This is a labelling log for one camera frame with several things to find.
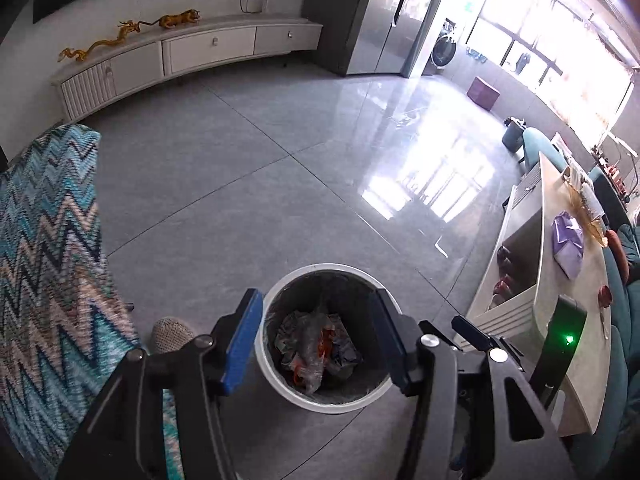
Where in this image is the golden dragon ornament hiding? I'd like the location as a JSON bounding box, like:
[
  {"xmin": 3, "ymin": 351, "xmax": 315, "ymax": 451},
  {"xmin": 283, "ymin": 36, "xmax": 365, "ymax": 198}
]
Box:
[{"xmin": 59, "ymin": 20, "xmax": 161, "ymax": 63}]

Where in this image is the teal chair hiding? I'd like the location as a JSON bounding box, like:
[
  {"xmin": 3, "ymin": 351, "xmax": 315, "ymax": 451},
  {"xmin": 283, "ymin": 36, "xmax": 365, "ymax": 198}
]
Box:
[
  {"xmin": 590, "ymin": 167, "xmax": 640, "ymax": 341},
  {"xmin": 522, "ymin": 127, "xmax": 568, "ymax": 181}
]

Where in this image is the grey refrigerator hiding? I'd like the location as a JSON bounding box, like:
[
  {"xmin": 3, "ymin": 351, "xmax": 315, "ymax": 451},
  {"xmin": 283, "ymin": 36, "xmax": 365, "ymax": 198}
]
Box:
[{"xmin": 302, "ymin": 0, "xmax": 458, "ymax": 78}]

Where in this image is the beige knitted pouf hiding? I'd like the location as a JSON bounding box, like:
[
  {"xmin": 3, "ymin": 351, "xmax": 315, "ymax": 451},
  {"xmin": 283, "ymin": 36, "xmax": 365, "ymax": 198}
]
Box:
[{"xmin": 151, "ymin": 316, "xmax": 197, "ymax": 356}]

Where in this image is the washing machine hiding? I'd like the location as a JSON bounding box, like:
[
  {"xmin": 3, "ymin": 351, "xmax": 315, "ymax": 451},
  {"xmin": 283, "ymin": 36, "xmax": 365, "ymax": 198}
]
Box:
[{"xmin": 431, "ymin": 17, "xmax": 458, "ymax": 68}]

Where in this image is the white trash bin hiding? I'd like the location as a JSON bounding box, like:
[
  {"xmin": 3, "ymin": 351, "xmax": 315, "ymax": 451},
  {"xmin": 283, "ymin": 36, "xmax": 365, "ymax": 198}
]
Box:
[{"xmin": 254, "ymin": 262, "xmax": 403, "ymax": 415}]

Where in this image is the purple stool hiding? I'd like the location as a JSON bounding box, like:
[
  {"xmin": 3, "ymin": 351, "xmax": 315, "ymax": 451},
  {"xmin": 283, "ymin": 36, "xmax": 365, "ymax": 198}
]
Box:
[{"xmin": 467, "ymin": 76, "xmax": 502, "ymax": 109}]

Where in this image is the zigzag knitted blanket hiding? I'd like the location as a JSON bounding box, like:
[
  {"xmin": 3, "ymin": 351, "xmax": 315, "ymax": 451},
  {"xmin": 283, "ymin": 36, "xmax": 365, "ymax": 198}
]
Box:
[{"xmin": 0, "ymin": 124, "xmax": 186, "ymax": 480}]

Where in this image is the small dark bin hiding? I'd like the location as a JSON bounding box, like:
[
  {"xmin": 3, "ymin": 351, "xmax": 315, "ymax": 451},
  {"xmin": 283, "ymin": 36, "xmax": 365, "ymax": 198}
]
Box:
[{"xmin": 502, "ymin": 117, "xmax": 526, "ymax": 153}]

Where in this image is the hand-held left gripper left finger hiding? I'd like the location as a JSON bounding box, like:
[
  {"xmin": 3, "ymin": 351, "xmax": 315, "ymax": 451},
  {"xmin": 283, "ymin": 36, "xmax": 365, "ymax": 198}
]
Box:
[{"xmin": 55, "ymin": 288, "xmax": 265, "ymax": 480}]

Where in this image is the golden tiger ornament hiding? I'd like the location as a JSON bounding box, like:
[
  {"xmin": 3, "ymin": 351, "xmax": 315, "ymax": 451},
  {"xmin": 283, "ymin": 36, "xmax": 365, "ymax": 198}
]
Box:
[{"xmin": 159, "ymin": 9, "xmax": 202, "ymax": 29}]

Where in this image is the beige dining table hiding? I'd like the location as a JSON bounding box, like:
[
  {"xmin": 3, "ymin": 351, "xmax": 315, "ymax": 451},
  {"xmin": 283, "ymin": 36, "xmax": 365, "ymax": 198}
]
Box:
[{"xmin": 467, "ymin": 152, "xmax": 613, "ymax": 436}]

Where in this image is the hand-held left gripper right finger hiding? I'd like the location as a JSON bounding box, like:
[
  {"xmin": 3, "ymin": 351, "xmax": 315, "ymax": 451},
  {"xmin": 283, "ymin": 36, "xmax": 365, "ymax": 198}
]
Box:
[{"xmin": 369, "ymin": 288, "xmax": 576, "ymax": 480}]

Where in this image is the purple cloth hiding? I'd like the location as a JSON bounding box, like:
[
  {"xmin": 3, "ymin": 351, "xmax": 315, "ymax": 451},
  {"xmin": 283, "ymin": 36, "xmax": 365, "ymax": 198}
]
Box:
[{"xmin": 551, "ymin": 211, "xmax": 586, "ymax": 280}]

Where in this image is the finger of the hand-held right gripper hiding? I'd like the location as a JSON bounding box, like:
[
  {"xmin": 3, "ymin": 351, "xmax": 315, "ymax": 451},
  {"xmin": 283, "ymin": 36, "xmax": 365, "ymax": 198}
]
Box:
[{"xmin": 451, "ymin": 315, "xmax": 526, "ymax": 368}]

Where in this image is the white television cabinet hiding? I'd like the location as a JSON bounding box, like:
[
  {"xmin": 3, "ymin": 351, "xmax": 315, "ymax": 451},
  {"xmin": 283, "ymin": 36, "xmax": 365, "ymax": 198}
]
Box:
[{"xmin": 50, "ymin": 14, "xmax": 323, "ymax": 123}]

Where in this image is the clear plastic wrapper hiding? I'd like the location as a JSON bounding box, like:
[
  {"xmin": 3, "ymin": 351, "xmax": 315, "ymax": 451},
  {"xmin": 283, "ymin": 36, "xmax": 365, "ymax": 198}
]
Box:
[{"xmin": 275, "ymin": 310, "xmax": 363, "ymax": 393}]

